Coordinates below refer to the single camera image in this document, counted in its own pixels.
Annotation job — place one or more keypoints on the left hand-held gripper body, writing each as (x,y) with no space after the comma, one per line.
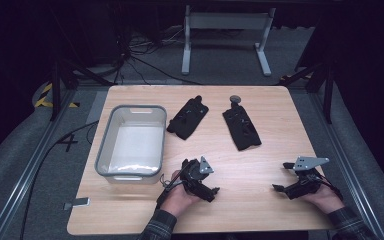
(195,173)

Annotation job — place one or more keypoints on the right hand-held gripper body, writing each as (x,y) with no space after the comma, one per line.
(305,186)

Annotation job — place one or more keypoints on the person's right hand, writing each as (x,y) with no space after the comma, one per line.
(328,200)

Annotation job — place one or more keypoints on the person's left hand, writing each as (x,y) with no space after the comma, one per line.
(178,201)

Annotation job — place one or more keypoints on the white plastic bin grey rim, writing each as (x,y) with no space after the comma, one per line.
(136,146)

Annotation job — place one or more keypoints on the grey round disc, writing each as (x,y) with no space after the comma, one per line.
(235,98)

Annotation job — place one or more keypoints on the black metal stand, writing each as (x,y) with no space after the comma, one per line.
(56,90)
(328,93)

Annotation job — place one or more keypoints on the yellow black hazard tape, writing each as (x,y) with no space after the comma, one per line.
(43,96)

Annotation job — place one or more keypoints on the small metal bracket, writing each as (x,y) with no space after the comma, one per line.
(78,202)

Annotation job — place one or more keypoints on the white metal desk frame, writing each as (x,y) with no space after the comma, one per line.
(226,20)

